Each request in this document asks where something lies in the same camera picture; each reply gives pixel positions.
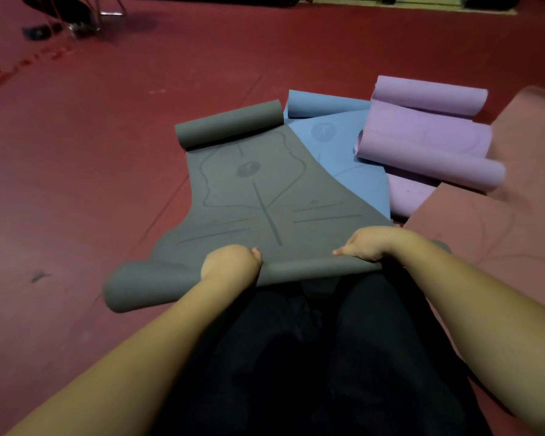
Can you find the person's right hand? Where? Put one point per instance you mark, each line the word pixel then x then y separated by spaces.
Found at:
pixel 368 245

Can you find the person's left hand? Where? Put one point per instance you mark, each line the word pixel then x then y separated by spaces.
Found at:
pixel 229 265

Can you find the person's right thumb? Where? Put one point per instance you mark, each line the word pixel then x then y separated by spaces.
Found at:
pixel 345 249

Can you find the person's left thumb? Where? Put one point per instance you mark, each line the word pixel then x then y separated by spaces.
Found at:
pixel 256 254

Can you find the grey yoga mat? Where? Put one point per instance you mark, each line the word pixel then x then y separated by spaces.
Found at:
pixel 259 199

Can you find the person's left forearm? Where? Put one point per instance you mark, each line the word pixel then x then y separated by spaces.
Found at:
pixel 118 363

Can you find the person's right forearm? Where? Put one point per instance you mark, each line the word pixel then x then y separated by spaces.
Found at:
pixel 477 313

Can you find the blue yoga mat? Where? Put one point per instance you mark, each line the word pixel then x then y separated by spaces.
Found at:
pixel 340 149

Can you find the person's black trousers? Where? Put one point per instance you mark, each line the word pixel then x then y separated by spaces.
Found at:
pixel 322 358

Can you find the purple yoga mat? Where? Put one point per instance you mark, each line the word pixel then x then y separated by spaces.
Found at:
pixel 431 140

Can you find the red yoga mat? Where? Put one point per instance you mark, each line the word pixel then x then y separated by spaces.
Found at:
pixel 504 208

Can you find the black chair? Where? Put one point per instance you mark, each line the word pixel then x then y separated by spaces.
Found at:
pixel 68 11

